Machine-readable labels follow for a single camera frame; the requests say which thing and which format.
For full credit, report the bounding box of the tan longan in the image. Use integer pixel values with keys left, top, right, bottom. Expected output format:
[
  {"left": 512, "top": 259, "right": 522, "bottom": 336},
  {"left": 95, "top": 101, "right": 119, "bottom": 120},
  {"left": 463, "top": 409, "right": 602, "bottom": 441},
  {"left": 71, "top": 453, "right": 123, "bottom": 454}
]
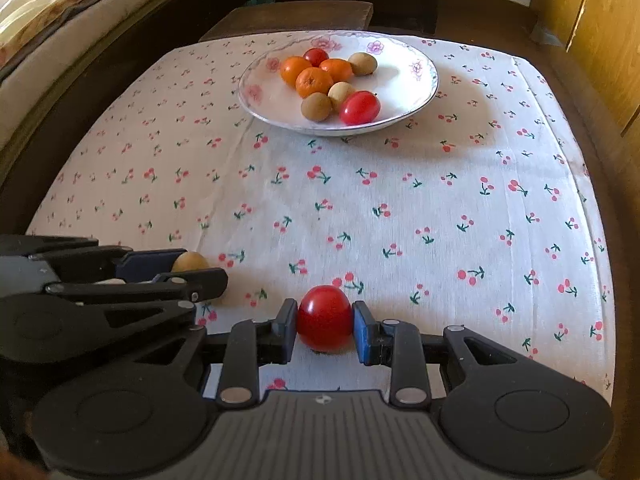
[
  {"left": 171, "top": 252, "right": 209, "bottom": 273},
  {"left": 328, "top": 81, "right": 356, "bottom": 114}
]

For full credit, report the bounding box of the dark brown longan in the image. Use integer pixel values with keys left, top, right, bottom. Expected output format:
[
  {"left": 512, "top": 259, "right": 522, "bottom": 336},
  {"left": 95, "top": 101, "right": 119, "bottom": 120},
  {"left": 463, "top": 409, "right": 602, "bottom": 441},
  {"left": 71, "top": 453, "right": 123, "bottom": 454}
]
[{"left": 300, "top": 92, "right": 333, "bottom": 122}]

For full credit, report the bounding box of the orange tangerine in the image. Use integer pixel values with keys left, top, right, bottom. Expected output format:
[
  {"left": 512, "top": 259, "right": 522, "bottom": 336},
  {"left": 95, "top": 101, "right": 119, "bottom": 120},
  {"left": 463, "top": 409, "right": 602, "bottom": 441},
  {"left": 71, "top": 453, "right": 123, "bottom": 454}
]
[
  {"left": 295, "top": 67, "right": 333, "bottom": 99},
  {"left": 319, "top": 58, "right": 354, "bottom": 84},
  {"left": 279, "top": 56, "right": 312, "bottom": 88}
]

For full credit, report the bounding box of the oval red tomato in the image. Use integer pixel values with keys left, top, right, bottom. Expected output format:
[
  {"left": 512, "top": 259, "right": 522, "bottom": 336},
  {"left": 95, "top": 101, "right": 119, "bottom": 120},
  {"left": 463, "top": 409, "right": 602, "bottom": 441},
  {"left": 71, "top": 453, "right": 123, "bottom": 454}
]
[{"left": 340, "top": 90, "right": 381, "bottom": 126}]

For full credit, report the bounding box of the round red tomato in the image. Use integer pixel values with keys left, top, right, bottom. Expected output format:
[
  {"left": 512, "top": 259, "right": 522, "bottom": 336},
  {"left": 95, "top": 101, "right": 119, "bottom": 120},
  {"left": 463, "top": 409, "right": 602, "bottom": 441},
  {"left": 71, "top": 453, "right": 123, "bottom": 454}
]
[{"left": 304, "top": 48, "right": 329, "bottom": 67}]

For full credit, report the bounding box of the cherry print tablecloth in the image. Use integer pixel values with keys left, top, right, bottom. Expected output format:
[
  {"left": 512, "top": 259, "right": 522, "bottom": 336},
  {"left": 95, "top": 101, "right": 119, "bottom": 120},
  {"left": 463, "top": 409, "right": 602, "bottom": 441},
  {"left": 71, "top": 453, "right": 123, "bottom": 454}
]
[{"left": 28, "top": 32, "right": 615, "bottom": 398}]

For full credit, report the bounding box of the beige mattress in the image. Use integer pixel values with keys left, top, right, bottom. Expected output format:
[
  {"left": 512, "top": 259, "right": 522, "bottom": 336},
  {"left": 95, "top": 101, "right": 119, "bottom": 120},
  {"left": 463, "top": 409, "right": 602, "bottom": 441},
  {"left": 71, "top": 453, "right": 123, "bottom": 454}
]
[{"left": 1, "top": 0, "right": 166, "bottom": 145}]

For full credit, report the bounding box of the dark wooden stool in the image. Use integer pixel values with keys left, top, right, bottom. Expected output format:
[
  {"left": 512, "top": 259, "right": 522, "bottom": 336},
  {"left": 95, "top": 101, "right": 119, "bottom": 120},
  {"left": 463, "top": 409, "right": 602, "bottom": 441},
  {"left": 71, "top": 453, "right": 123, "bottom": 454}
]
[{"left": 200, "top": 0, "right": 373, "bottom": 42}]

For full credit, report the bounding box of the white floral plate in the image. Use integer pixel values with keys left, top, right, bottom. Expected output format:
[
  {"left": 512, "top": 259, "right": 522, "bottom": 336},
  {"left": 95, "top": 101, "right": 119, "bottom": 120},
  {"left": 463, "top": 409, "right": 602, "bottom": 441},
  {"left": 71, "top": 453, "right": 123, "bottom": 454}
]
[{"left": 238, "top": 32, "right": 438, "bottom": 136}]

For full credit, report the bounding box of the yellow wooden wardrobe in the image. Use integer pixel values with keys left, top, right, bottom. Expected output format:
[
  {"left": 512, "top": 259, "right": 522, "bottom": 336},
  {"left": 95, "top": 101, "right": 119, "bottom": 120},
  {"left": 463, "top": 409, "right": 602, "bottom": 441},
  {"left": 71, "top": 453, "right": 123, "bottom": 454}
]
[{"left": 532, "top": 0, "right": 639, "bottom": 162}]

